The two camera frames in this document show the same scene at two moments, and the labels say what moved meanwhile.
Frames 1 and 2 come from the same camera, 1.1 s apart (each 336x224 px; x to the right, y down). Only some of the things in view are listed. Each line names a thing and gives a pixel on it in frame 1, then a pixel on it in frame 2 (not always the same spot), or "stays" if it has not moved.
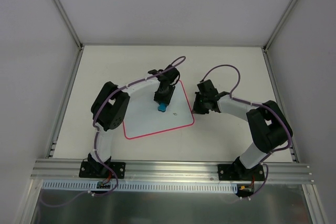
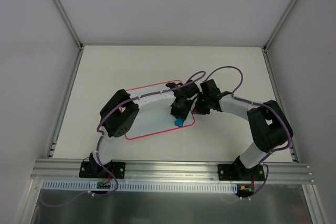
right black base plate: (239, 172) stays
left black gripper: (163, 98) -> (178, 107)
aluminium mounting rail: (169, 171) stays
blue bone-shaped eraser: (162, 107) -> (179, 121)
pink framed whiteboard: (143, 118) stays
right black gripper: (198, 104) stays
